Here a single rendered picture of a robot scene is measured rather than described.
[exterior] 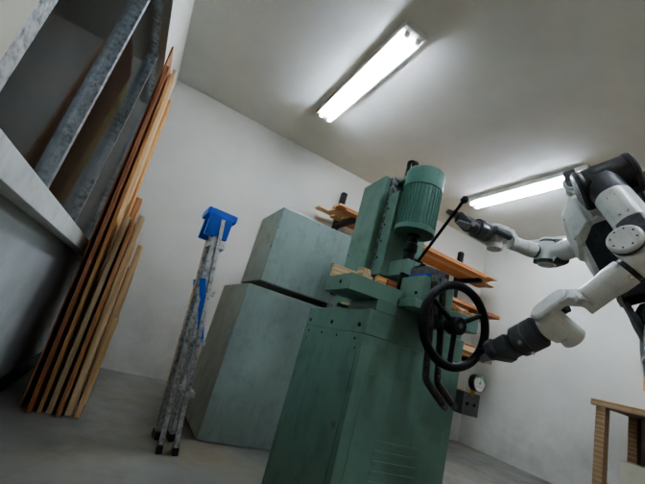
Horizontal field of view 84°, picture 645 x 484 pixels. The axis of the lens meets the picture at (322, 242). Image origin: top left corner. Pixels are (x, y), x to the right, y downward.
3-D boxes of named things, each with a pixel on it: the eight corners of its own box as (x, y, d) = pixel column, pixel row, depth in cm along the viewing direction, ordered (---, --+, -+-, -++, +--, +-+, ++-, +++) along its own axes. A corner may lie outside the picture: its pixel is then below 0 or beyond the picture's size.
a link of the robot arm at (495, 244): (475, 224, 168) (492, 232, 172) (473, 245, 165) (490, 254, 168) (495, 217, 158) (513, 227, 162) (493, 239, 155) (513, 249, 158)
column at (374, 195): (350, 314, 161) (385, 174, 181) (329, 313, 181) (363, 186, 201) (391, 327, 168) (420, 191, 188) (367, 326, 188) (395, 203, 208)
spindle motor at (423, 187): (409, 224, 148) (423, 158, 157) (386, 231, 164) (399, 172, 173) (442, 239, 154) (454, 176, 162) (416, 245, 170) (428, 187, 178)
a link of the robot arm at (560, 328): (547, 361, 98) (586, 344, 90) (516, 334, 99) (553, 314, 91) (548, 335, 106) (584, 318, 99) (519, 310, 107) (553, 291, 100)
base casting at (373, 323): (363, 333, 123) (370, 307, 126) (304, 325, 175) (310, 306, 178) (462, 364, 138) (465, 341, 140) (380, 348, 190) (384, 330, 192)
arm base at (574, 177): (651, 200, 102) (631, 178, 111) (646, 165, 96) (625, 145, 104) (590, 220, 109) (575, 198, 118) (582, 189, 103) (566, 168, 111)
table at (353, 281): (361, 286, 115) (365, 269, 117) (322, 290, 143) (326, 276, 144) (497, 336, 135) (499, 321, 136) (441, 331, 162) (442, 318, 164)
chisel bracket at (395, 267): (404, 277, 147) (408, 257, 150) (385, 278, 160) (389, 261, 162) (418, 282, 150) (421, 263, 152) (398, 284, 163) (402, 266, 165)
